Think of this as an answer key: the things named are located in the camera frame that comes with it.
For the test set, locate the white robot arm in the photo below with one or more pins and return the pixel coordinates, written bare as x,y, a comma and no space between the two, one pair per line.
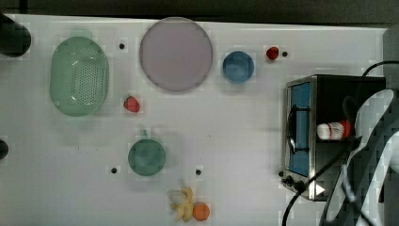
354,198

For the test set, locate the black object left edge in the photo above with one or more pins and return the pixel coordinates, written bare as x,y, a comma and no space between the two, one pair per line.
3,149

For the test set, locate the black cylinder top left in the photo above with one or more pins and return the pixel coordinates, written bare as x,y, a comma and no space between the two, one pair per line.
15,39

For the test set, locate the toy strawberry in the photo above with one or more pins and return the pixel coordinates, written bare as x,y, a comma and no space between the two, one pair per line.
131,104

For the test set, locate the small red toy fruit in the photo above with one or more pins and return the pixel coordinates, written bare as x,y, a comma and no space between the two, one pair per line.
272,53

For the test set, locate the green perforated colander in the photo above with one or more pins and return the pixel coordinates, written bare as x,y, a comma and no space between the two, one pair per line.
79,75

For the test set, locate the small orange fruit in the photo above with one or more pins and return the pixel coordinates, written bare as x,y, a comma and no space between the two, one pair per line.
201,211

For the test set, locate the green mug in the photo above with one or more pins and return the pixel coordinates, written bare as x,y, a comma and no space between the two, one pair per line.
147,156

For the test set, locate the pink round plate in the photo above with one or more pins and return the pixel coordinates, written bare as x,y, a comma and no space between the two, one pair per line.
176,54

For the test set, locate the peeled toy banana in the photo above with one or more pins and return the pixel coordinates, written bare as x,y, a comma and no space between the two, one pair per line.
182,203

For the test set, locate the black toaster oven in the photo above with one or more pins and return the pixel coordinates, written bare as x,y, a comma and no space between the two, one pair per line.
311,101

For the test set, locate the red ketchup bottle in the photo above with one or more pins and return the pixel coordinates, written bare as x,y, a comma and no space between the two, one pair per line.
333,130

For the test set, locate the blue cup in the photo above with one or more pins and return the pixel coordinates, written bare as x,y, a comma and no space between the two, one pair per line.
238,67

